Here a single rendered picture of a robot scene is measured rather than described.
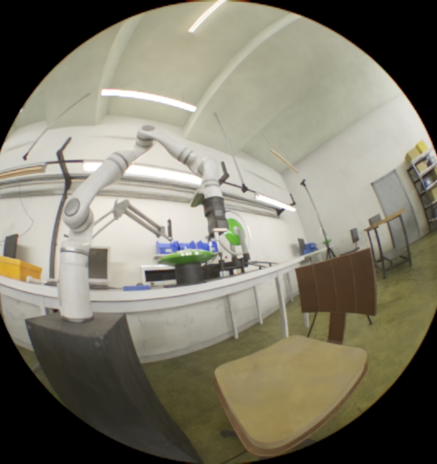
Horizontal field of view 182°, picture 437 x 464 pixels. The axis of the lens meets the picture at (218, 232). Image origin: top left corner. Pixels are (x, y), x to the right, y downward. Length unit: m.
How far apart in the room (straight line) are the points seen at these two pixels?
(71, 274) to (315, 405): 0.59
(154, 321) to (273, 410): 1.47
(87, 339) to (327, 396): 0.47
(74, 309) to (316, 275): 0.74
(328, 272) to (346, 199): 4.55
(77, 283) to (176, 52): 3.34
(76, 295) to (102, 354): 0.15
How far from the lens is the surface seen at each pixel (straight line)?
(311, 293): 0.59
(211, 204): 0.45
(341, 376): 0.43
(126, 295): 0.63
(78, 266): 0.40
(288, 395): 0.40
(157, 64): 3.35
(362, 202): 5.01
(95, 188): 0.45
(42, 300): 0.88
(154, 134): 0.61
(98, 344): 0.30
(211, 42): 3.36
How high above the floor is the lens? 0.95
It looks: 17 degrees up
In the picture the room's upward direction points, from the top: 10 degrees counter-clockwise
